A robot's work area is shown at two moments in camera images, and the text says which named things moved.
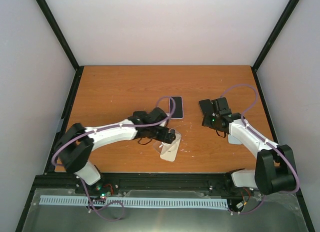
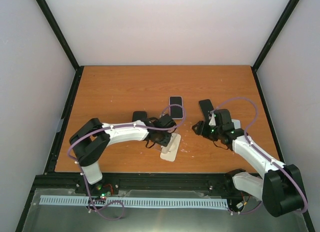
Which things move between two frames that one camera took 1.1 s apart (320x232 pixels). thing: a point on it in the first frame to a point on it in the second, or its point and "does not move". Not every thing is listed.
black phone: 206,107 does not move
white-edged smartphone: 176,107 does not move
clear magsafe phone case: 157,144 to 170,152
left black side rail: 50,168 does not move
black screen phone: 178,113 does not move
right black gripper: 206,122 to 201,129
